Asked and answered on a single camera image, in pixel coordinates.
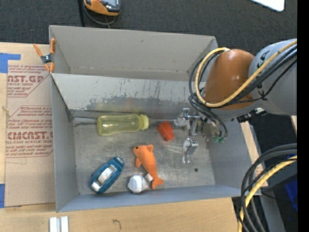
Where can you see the brown cardboard board, red print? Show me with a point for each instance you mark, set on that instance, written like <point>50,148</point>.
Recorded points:
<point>29,153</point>

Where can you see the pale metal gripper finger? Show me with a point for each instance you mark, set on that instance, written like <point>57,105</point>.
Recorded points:
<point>188,151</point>
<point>184,120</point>

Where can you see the yellow clear plastic bottle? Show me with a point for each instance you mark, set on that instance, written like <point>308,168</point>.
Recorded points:
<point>118,124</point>

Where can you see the black cylinder on white bracket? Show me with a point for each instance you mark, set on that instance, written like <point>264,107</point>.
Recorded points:
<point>246,117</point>

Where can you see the grey metal bin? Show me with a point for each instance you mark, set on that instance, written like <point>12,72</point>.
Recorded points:
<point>135,100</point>

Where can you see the white round plastic toy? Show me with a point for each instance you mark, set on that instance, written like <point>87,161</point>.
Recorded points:
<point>137,184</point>

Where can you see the orange toy fish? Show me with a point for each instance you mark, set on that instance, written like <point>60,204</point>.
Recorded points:
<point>147,159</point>

